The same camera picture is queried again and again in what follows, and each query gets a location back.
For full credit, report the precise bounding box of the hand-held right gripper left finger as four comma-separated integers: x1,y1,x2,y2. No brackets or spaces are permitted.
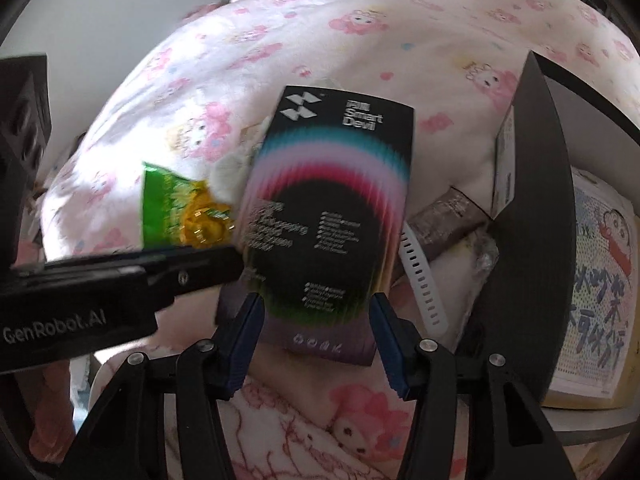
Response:
60,292,266,480

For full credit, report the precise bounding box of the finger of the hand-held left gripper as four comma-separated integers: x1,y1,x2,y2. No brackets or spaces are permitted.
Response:
115,244,247,307

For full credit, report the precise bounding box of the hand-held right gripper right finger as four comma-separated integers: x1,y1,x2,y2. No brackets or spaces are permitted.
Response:
369,292,576,480

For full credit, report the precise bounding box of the green and yellow snack packet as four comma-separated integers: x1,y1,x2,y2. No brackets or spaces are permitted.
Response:
140,161,237,249

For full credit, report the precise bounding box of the white fluffy plush toy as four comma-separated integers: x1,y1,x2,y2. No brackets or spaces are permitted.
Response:
209,149,262,202

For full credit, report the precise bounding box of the black box with rainbow print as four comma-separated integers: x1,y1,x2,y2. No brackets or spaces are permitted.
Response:
216,85,417,367

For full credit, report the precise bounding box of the black shoe box container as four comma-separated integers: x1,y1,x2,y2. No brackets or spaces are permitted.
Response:
491,52,574,403

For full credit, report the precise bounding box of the pink line-drawn fleece blanket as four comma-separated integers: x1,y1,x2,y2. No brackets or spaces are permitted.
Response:
150,350,423,480

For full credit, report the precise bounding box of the crinkled clear plastic bag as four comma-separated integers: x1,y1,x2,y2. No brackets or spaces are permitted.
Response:
457,230,501,283

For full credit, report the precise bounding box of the brown cosmetic tube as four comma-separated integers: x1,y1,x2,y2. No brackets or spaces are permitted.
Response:
409,186,494,257

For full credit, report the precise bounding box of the cartoon printed flat box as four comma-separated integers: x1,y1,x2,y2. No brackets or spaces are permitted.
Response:
542,169,637,409

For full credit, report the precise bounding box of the pink cartoon printed blanket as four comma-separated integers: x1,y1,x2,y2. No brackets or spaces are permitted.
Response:
37,0,640,381

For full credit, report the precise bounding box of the white watch with perforated strap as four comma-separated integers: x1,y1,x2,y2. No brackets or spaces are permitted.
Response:
398,222,449,337

